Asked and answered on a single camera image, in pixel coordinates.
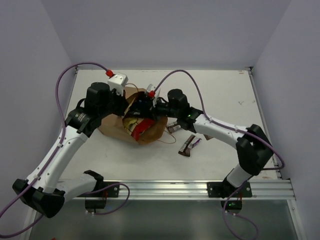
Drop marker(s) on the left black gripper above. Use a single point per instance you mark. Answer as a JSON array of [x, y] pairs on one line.
[[120, 103]]

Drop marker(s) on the aluminium front rail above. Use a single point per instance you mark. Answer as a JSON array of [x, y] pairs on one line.
[[166, 189]]

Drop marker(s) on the brown chocolate bar wrapper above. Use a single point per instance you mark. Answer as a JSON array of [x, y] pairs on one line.
[[173, 127]]

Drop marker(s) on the brown purple chocolate bar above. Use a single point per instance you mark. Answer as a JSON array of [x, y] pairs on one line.
[[188, 145]]

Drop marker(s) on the brown paper bag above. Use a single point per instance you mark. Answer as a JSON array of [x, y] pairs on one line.
[[112, 126]]

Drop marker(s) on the dark chocolate bar wrapper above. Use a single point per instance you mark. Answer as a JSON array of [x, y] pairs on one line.
[[207, 137]]

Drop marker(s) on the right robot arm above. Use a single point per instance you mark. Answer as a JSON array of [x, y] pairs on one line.
[[251, 143]]

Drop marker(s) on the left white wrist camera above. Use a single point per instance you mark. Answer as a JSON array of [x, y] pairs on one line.
[[117, 83]]

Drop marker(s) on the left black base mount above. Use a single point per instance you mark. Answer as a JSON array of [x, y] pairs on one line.
[[103, 189]]

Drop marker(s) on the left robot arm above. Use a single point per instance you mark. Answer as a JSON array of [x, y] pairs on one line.
[[77, 128]]

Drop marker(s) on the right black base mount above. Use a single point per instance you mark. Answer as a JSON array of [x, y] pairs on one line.
[[216, 188]]

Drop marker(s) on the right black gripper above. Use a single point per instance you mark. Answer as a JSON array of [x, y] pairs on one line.
[[150, 111]]

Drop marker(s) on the red chip bag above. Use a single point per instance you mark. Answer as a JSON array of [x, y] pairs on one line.
[[140, 126]]

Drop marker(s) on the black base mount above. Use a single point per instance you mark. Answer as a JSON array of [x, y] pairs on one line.
[[103, 189], [216, 188]]

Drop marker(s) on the yellow chip bag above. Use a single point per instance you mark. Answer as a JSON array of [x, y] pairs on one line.
[[130, 123]]

